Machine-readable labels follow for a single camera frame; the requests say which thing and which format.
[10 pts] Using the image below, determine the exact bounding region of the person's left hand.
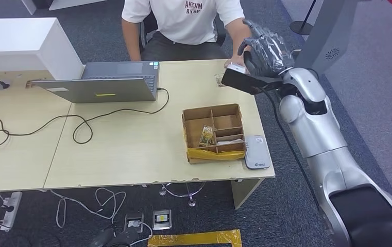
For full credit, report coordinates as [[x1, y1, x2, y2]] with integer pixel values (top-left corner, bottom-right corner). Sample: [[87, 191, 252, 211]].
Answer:
[[224, 51, 251, 69]]

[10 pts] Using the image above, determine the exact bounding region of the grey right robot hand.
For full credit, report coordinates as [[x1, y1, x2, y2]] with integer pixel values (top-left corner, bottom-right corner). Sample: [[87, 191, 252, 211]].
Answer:
[[237, 19, 295, 78]]

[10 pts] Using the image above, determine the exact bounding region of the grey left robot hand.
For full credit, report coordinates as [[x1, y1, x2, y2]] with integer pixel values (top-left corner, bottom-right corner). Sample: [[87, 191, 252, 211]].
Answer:
[[90, 226, 141, 247]]

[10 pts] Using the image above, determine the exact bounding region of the person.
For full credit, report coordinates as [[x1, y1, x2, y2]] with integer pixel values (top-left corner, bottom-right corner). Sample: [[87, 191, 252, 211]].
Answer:
[[121, 0, 253, 69]]

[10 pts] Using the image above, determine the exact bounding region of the white card in box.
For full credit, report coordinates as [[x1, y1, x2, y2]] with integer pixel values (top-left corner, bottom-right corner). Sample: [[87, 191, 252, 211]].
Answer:
[[217, 138, 244, 146]]

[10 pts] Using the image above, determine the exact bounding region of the grey card reader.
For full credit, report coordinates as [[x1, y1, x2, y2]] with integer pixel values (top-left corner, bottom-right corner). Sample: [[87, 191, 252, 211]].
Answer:
[[244, 135, 271, 170]]

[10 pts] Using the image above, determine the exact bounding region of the floor socket with yellow label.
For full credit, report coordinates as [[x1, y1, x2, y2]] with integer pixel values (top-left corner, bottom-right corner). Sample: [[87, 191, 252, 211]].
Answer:
[[152, 208, 173, 231]]

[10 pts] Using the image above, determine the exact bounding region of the grey kiosk stand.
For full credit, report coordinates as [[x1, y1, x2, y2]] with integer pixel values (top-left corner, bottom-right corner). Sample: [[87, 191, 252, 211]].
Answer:
[[295, 0, 364, 74]]

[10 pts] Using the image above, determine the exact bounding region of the yellow floor tape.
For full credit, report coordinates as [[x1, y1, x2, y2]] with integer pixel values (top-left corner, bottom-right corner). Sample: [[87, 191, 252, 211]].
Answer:
[[147, 229, 243, 247]]

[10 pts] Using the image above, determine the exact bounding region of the cardboard divider box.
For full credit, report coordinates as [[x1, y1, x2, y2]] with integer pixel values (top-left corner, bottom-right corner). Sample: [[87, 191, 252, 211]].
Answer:
[[182, 103, 248, 164]]

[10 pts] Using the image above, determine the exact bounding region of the black office chair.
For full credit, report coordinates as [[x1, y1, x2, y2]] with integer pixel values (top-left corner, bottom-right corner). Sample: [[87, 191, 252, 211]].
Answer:
[[138, 12, 227, 54]]

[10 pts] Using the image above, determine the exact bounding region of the yellow tape on box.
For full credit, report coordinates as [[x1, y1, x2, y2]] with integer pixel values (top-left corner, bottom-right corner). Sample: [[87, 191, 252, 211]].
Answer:
[[186, 147, 247, 162]]

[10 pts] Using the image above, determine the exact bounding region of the white power strip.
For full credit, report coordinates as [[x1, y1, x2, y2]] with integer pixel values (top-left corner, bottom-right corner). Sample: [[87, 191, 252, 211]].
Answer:
[[0, 191, 23, 233]]

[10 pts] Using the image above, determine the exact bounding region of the grey laptop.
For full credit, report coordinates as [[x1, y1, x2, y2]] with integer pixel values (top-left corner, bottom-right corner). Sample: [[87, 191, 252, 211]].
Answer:
[[31, 60, 160, 103]]

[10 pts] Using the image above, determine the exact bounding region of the beige table leg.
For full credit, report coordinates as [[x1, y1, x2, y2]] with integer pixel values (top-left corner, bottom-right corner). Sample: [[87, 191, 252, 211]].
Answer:
[[230, 178, 265, 209]]

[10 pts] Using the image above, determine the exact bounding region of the white cabinet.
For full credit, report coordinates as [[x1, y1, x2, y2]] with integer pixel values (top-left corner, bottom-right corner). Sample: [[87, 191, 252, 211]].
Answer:
[[22, 0, 109, 15]]

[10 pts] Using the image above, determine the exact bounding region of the white desk partition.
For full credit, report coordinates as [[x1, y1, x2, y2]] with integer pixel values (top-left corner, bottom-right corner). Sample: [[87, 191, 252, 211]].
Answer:
[[0, 17, 84, 81]]

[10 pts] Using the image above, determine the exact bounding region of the white floor cable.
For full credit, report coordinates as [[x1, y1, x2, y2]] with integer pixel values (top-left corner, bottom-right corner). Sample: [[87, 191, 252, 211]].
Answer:
[[49, 187, 154, 247]]

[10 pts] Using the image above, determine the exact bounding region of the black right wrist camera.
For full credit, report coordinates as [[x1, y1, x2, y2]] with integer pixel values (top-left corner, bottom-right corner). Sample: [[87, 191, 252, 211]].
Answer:
[[221, 63, 283, 95]]

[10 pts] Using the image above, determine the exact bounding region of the stanchion post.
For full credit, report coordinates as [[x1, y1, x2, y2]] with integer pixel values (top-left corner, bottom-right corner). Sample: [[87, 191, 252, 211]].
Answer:
[[289, 0, 317, 36]]

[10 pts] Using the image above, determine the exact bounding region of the chrome wire stand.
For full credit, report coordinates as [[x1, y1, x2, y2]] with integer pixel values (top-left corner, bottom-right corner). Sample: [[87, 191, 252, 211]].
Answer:
[[159, 182, 206, 207]]

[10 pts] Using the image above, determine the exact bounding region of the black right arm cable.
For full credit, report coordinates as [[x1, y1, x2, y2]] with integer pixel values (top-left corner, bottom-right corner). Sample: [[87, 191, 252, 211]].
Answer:
[[259, 86, 321, 208]]

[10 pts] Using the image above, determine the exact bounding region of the black laptop power cable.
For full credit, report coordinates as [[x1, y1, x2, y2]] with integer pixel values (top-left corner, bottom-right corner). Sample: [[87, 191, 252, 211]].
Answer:
[[0, 87, 170, 156]]

